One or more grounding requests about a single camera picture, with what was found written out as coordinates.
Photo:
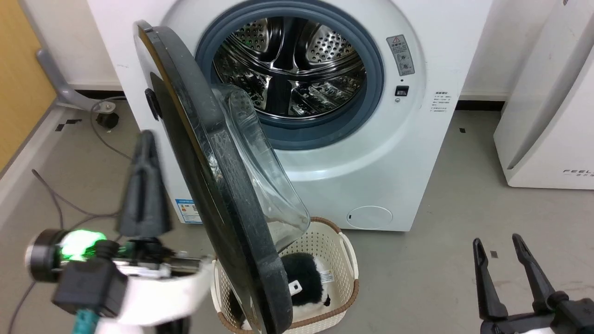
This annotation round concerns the small printed text label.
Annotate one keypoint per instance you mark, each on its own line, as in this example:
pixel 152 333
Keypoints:
pixel 440 101

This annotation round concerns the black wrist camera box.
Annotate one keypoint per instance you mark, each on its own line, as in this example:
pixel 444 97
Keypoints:
pixel 90 287

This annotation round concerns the steel washer drum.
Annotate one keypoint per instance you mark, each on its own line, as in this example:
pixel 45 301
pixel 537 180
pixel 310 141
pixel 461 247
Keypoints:
pixel 325 46

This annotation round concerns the blue energy label sticker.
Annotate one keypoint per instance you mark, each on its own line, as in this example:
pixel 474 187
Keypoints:
pixel 188 211

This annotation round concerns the white front-load washing machine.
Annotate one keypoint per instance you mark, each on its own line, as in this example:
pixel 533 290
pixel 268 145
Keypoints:
pixel 417 162

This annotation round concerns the black door latch slot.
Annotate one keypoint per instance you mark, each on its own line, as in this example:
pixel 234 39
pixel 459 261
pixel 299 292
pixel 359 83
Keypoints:
pixel 402 91

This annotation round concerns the grey warning sticker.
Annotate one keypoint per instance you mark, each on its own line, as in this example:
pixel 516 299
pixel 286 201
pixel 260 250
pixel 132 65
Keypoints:
pixel 401 54

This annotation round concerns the black and white plush toy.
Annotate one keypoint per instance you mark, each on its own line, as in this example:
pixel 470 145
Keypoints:
pixel 306 278

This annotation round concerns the white appliance with grey stripe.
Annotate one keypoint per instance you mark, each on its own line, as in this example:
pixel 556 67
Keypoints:
pixel 547 116

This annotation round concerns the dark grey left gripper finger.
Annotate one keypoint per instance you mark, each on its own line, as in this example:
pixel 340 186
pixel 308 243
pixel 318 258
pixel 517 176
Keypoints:
pixel 144 199

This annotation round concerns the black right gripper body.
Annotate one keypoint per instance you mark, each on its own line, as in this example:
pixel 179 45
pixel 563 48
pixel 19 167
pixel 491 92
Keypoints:
pixel 566 317

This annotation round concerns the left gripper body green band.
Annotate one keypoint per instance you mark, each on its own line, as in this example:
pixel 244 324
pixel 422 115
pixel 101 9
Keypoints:
pixel 81 244

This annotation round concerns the light wooden panel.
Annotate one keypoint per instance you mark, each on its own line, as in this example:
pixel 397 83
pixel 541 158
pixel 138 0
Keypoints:
pixel 21 79

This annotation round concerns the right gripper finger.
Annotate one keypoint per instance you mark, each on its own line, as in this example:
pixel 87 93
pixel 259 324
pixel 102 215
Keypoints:
pixel 487 287
pixel 533 278

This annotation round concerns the grey rubber door gasket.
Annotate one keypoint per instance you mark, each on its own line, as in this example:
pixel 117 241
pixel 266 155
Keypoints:
pixel 325 135

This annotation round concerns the cream perforated laundry basket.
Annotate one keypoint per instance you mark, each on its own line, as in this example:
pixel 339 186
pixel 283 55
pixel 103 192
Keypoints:
pixel 330 246

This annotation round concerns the black round washer door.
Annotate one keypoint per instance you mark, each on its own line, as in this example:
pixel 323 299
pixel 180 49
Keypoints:
pixel 195 153

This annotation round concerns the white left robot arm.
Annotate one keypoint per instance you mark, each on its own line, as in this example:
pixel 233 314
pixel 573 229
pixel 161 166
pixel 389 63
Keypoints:
pixel 158 301

